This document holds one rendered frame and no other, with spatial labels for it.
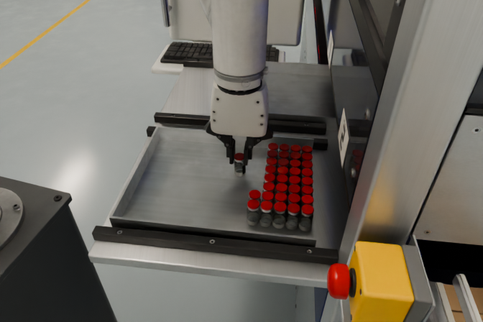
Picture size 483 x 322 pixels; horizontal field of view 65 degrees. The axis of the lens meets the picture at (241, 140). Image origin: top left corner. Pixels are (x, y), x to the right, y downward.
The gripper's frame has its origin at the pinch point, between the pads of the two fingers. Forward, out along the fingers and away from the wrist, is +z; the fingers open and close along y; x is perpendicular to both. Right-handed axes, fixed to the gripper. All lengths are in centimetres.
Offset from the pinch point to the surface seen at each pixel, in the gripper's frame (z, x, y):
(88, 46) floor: 94, -234, 165
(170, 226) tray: 2.7, 16.9, 9.0
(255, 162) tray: 5.6, -3.6, -2.9
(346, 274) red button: -7.7, 29.0, -16.3
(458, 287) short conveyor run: -2.7, 25.6, -31.4
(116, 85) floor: 94, -173, 114
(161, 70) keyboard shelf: 14, -55, 34
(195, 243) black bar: 3.9, 18.8, 4.6
